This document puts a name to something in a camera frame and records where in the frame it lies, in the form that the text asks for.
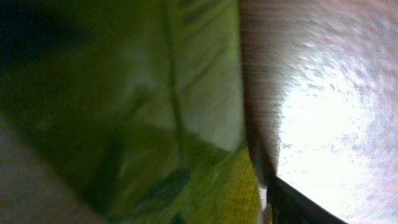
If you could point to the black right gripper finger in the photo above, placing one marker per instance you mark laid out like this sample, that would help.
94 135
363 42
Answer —
286 205

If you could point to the green white juice carton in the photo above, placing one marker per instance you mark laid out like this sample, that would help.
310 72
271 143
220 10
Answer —
123 112

